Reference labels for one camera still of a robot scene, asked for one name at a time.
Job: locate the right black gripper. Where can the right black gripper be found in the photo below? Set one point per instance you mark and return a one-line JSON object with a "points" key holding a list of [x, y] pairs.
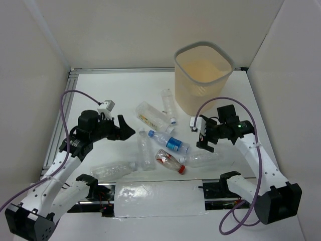
{"points": [[203, 140]]}

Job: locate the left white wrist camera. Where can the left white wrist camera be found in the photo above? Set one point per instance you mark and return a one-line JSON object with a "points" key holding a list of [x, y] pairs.
{"points": [[105, 109]]}

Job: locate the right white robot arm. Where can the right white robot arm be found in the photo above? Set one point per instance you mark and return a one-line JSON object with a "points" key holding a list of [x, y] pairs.
{"points": [[274, 197]]}

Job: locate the beige plastic waste bin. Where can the beige plastic waste bin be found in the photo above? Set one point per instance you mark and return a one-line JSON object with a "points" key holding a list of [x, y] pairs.
{"points": [[201, 71]]}

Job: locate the square bottle orange label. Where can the square bottle orange label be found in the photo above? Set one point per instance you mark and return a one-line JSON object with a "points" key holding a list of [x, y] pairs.
{"points": [[153, 118]]}

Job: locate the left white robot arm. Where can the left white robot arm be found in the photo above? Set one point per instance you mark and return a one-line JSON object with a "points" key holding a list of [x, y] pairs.
{"points": [[37, 215]]}

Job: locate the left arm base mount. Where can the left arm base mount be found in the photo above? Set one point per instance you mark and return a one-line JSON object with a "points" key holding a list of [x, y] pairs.
{"points": [[102, 201]]}

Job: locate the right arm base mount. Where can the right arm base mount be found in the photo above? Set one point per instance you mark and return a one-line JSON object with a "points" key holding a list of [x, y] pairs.
{"points": [[216, 199]]}

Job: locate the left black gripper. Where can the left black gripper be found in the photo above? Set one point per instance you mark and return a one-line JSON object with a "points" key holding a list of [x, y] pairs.
{"points": [[118, 129]]}

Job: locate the clear upright-lying bottle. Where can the clear upright-lying bottle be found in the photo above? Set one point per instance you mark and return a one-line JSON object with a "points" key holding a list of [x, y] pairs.
{"points": [[146, 158]]}

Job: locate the clear bottle red cap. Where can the clear bottle red cap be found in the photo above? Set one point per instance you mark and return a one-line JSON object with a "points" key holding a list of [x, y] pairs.
{"points": [[169, 162]]}

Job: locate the clear bottle blue label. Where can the clear bottle blue label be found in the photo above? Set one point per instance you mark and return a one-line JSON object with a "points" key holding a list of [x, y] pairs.
{"points": [[166, 140]]}

